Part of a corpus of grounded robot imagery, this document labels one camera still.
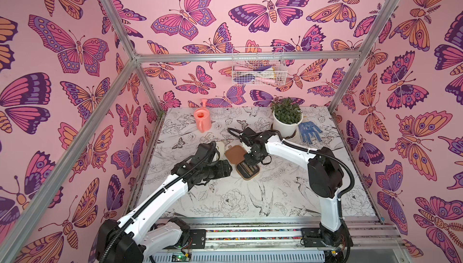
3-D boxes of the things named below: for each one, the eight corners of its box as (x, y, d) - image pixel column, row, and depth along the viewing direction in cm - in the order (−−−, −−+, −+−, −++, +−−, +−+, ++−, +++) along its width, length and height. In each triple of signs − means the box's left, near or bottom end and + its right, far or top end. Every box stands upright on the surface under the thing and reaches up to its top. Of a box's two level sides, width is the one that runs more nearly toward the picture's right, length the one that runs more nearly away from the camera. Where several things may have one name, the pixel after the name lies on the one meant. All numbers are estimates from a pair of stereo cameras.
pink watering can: (196, 134, 110) (192, 122, 101) (200, 110, 123) (197, 98, 114) (210, 134, 110) (208, 122, 101) (213, 110, 123) (211, 98, 114)
